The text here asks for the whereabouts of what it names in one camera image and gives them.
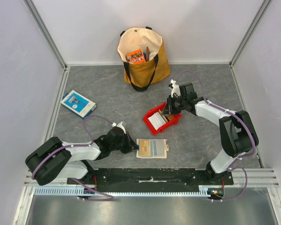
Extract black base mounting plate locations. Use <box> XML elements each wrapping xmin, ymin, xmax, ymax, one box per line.
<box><xmin>79</xmin><ymin>168</ymin><xmax>234</xmax><ymax>192</ymax></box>

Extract white card stack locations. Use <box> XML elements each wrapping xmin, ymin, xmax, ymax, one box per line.
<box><xmin>148</xmin><ymin>112</ymin><xmax>167</xmax><ymax>130</ymax></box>

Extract brown item in bag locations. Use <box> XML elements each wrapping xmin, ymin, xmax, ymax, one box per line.
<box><xmin>144</xmin><ymin>47</ymin><xmax>150</xmax><ymax>61</ymax></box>

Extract white cable duct rail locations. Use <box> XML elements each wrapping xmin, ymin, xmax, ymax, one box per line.
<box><xmin>34</xmin><ymin>186</ymin><xmax>211</xmax><ymax>197</ymax></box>

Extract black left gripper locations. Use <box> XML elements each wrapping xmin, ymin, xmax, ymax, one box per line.
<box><xmin>111</xmin><ymin>131</ymin><xmax>140</xmax><ymax>154</ymax></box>

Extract red plastic bin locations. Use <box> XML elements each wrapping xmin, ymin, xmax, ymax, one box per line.
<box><xmin>143</xmin><ymin>102</ymin><xmax>182</xmax><ymax>135</ymax></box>

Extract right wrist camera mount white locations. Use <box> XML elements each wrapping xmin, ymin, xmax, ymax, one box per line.
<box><xmin>168</xmin><ymin>79</ymin><xmax>181</xmax><ymax>98</ymax></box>

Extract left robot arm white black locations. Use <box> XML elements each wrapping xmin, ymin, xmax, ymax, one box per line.
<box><xmin>25</xmin><ymin>126</ymin><xmax>139</xmax><ymax>186</ymax></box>

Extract orange snack box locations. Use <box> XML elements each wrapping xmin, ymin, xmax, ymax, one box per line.
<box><xmin>126</xmin><ymin>49</ymin><xmax>146</xmax><ymax>64</ymax></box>

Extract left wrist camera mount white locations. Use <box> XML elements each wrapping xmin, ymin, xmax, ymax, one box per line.
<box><xmin>111</xmin><ymin>121</ymin><xmax>126</xmax><ymax>134</ymax></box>

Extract white item in bag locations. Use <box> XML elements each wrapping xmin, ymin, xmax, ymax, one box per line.
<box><xmin>148</xmin><ymin>52</ymin><xmax>157</xmax><ymax>61</ymax></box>

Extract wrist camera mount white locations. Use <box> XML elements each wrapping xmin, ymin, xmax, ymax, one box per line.
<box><xmin>168</xmin><ymin>79</ymin><xmax>181</xmax><ymax>98</ymax></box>
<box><xmin>111</xmin><ymin>121</ymin><xmax>126</xmax><ymax>134</ymax></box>

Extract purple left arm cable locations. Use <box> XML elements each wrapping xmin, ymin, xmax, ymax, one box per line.
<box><xmin>31</xmin><ymin>114</ymin><xmax>115</xmax><ymax>202</ymax></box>

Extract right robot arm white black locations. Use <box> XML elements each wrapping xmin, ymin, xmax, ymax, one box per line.
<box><xmin>163</xmin><ymin>80</ymin><xmax>259</xmax><ymax>185</ymax></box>

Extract blue razor package box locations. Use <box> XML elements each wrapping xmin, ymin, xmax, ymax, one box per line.
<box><xmin>60</xmin><ymin>90</ymin><xmax>97</xmax><ymax>119</ymax></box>

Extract mustard canvas tote bag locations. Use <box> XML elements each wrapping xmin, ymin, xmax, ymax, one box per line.
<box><xmin>117</xmin><ymin>27</ymin><xmax>170</xmax><ymax>92</ymax></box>

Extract beige leather card holder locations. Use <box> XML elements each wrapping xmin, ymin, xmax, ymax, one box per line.
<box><xmin>136</xmin><ymin>139</ymin><xmax>170</xmax><ymax>159</ymax></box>

